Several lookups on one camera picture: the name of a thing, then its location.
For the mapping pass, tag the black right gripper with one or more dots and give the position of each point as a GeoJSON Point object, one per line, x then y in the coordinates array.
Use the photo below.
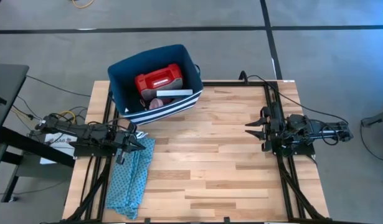
{"type": "Point", "coordinates": [275, 127]}

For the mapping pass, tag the grey metal stand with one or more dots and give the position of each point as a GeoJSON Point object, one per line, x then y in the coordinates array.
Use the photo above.
{"type": "Point", "coordinates": [376, 119]}

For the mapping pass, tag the clear tumbler pink lid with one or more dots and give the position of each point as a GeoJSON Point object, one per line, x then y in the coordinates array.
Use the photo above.
{"type": "Point", "coordinates": [158, 103]}

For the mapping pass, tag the red first aid kit case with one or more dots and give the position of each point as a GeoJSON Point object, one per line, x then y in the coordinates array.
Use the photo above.
{"type": "Point", "coordinates": [157, 79]}

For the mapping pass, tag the blue patterned hospital gown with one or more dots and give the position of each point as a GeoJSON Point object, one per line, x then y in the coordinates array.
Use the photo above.
{"type": "Point", "coordinates": [129, 183]}

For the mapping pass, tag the blue white pill organizer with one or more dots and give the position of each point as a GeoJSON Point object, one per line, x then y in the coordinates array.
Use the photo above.
{"type": "Point", "coordinates": [174, 93]}

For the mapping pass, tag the navy white striped fabric basket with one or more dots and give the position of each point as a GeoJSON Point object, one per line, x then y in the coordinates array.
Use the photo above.
{"type": "Point", "coordinates": [125, 81]}

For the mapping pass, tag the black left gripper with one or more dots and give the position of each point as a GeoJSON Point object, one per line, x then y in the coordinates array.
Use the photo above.
{"type": "Point", "coordinates": [122, 140]}

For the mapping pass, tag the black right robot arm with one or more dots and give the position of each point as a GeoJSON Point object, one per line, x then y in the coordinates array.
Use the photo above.
{"type": "Point", "coordinates": [319, 130]}

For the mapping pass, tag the black side table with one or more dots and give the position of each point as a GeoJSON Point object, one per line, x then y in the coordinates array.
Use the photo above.
{"type": "Point", "coordinates": [7, 84]}

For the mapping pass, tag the white labelled box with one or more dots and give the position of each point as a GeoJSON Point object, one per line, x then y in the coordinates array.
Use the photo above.
{"type": "Point", "coordinates": [58, 140]}

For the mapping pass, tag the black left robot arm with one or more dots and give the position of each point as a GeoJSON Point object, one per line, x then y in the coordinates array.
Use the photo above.
{"type": "Point", "coordinates": [85, 133]}

